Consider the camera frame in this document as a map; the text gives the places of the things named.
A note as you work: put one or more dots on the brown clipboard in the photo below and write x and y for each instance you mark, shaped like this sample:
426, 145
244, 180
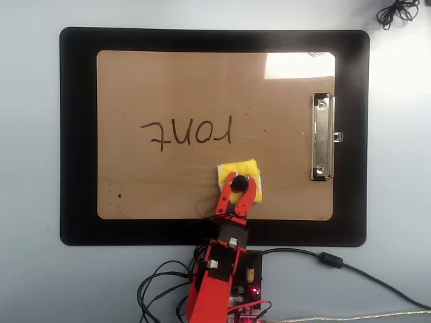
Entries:
168, 84

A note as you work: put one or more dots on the metal clipboard clip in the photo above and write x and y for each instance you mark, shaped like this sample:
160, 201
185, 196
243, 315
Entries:
321, 134

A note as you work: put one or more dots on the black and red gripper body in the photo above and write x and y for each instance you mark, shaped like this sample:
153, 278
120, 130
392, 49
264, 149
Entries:
234, 235

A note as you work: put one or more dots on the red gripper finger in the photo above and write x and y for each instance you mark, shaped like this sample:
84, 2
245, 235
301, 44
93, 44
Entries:
224, 198
247, 202

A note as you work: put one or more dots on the black robot base with board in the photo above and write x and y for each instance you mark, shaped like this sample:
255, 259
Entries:
252, 266

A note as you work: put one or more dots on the yellow sponge with black knob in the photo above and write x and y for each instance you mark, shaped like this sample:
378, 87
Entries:
242, 166

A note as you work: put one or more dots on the black mat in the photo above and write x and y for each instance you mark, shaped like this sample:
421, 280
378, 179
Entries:
77, 134

